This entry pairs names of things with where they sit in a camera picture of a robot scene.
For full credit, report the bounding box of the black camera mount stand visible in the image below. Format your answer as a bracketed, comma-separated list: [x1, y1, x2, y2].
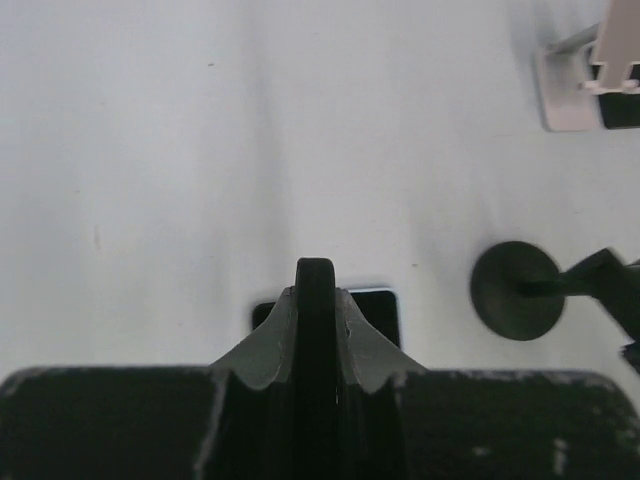
[469, 241, 639, 370]

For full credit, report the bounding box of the black phone stand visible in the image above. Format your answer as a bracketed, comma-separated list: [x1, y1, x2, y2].
[598, 93, 640, 130]

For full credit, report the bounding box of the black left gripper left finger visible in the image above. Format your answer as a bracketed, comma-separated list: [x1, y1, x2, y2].
[207, 287, 297, 479]

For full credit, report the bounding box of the black phone light blue case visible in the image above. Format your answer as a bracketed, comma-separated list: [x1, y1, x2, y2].
[349, 286, 401, 348]

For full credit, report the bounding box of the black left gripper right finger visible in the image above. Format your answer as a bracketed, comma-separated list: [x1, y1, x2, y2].
[335, 289, 426, 479]

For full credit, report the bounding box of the white phone stand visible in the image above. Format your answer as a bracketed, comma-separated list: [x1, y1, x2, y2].
[534, 0, 639, 132]

